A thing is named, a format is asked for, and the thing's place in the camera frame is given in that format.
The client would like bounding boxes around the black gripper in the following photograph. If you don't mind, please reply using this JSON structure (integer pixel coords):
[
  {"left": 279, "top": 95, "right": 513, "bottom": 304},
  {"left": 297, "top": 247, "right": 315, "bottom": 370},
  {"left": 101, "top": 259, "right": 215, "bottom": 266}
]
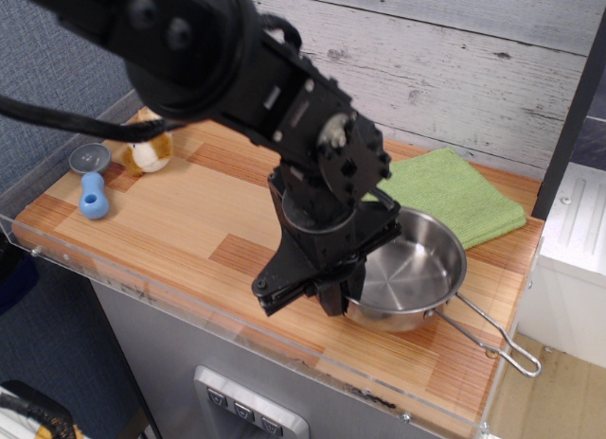
[{"left": 252, "top": 167, "right": 401, "bottom": 317}]

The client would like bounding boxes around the stainless steel pan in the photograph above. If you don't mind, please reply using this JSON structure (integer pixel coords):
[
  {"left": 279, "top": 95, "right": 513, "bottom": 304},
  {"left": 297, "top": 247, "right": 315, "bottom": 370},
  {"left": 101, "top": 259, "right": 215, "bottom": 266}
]
[{"left": 345, "top": 207, "right": 542, "bottom": 378}]

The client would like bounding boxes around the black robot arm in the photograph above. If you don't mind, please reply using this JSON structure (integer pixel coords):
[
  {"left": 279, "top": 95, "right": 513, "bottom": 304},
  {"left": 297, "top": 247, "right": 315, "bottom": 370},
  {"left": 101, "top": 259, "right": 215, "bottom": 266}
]
[{"left": 1, "top": 0, "right": 400, "bottom": 316}]

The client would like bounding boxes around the green folded cloth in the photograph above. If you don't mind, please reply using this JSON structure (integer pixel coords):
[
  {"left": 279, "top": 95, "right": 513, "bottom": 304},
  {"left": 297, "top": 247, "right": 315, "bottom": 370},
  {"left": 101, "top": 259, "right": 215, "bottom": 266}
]
[{"left": 379, "top": 148, "right": 526, "bottom": 249}]

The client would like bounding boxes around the grey cabinet with buttons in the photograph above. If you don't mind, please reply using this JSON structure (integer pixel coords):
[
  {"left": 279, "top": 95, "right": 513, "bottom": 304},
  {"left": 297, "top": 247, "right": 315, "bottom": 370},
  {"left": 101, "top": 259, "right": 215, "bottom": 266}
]
[{"left": 93, "top": 283, "right": 430, "bottom": 438}]

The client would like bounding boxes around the white aluminium side unit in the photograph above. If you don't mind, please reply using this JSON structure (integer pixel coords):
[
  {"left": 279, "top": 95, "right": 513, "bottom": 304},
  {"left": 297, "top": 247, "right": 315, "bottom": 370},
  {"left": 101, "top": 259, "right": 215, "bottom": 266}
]
[{"left": 518, "top": 163, "right": 605, "bottom": 367}]

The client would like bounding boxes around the plush corgi toy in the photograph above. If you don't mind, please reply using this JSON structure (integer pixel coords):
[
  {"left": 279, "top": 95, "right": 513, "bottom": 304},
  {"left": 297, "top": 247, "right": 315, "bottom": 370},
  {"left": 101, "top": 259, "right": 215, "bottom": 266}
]
[{"left": 120, "top": 132, "right": 173, "bottom": 177}]

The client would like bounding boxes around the blue grey toy scoop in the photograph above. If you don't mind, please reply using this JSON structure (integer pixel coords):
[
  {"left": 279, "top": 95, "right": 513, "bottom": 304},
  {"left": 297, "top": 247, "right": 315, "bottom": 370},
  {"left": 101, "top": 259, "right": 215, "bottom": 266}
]
[{"left": 68, "top": 143, "right": 111, "bottom": 220}]

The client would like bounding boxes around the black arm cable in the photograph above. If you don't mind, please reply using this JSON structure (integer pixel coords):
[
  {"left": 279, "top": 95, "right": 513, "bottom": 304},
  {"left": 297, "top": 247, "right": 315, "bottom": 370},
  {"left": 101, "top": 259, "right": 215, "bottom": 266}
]
[{"left": 0, "top": 96, "right": 186, "bottom": 145}]

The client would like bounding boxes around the black vertical post right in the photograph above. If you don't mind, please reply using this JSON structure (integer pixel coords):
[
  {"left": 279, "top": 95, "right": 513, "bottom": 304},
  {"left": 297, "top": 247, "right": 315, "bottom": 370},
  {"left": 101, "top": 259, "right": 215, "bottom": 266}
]
[{"left": 532, "top": 14, "right": 605, "bottom": 220}]

